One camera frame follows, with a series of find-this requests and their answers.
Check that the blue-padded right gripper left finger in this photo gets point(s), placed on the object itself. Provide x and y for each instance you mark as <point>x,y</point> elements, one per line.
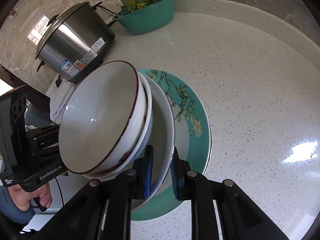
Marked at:
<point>102,210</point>

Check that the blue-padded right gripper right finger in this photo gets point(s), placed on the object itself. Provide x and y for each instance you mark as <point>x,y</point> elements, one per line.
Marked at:
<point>219,210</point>

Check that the red floral white bowl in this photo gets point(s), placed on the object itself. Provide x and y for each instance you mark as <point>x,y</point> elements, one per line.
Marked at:
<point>103,119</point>

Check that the large white bowl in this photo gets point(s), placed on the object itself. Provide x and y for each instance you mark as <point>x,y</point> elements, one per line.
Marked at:
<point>161,136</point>

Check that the grey rimmed white plate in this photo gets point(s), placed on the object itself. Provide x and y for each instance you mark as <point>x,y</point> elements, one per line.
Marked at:
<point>209,149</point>

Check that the turquoise floral plate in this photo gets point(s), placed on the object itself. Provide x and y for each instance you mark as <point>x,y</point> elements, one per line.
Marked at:
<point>191,135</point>

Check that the small plain white bowl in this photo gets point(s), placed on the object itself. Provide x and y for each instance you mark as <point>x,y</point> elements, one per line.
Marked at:
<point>142,129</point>

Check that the left forearm blue sleeve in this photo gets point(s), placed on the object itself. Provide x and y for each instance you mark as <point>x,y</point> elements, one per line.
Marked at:
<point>12,212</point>

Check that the person's left hand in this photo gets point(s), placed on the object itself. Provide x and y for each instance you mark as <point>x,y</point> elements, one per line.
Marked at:
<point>22,199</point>

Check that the stainless steel rice cooker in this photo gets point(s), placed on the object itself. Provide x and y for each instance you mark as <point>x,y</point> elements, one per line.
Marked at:
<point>75,43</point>

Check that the green basin with greens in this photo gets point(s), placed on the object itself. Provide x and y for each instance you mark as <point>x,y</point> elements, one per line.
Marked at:
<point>143,16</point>

